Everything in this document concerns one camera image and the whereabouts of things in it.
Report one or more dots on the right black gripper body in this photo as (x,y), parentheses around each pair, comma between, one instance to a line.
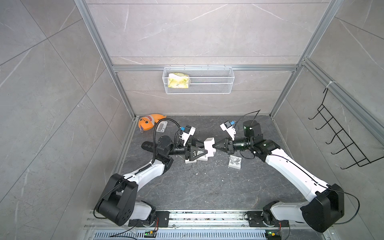
(230,146)

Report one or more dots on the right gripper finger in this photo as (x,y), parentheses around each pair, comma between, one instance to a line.
(222,142)
(221,147)

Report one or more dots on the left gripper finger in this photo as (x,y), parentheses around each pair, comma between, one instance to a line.
(199,155)
(197,144)

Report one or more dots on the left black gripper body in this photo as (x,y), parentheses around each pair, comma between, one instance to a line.
(186,147)

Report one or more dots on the white gift box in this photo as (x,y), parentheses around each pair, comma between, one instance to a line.
(235,162)
(190,162)
(208,145)

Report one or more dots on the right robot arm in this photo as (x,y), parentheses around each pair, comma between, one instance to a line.
(324,204)

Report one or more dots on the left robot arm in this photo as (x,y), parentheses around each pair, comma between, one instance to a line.
(118,201)

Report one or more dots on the small white rectangular tray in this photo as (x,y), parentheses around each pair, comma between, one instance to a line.
(162,125)

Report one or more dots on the black oval ridged object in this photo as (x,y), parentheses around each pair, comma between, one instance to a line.
(149,146)

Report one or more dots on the orange plush toy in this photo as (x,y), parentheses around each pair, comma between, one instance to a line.
(148,122)

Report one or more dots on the yellow crumpled bag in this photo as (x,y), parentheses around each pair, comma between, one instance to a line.
(178,81)

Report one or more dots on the white vent grille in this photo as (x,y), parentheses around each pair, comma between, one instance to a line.
(184,235)

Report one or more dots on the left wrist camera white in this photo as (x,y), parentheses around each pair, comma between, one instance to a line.
(187,131)

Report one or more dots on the white wire mesh basket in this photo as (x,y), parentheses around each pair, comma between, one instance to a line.
(203,80)

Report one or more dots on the metal front rail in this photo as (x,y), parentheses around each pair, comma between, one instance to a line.
(211,219)

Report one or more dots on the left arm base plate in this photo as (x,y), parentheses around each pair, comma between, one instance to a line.
(157,219)

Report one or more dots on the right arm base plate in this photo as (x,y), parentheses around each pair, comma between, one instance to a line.
(262,219)

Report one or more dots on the black wall hook rack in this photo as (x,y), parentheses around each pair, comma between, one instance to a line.
(359,158)

